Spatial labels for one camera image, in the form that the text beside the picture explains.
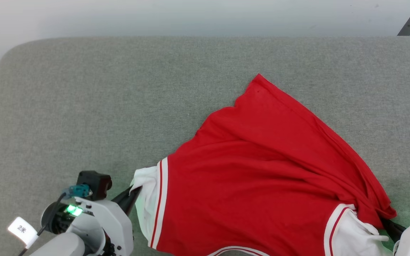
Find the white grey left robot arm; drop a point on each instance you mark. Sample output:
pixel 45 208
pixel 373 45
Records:
pixel 62 247

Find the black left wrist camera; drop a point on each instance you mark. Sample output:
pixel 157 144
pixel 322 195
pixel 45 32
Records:
pixel 94 183

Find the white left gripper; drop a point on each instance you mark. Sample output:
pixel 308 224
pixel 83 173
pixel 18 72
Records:
pixel 116 227

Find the red and white garment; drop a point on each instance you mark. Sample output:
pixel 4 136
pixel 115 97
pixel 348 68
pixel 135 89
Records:
pixel 262 177

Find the grey fabric sofa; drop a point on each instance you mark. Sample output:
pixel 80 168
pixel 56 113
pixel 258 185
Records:
pixel 119 106

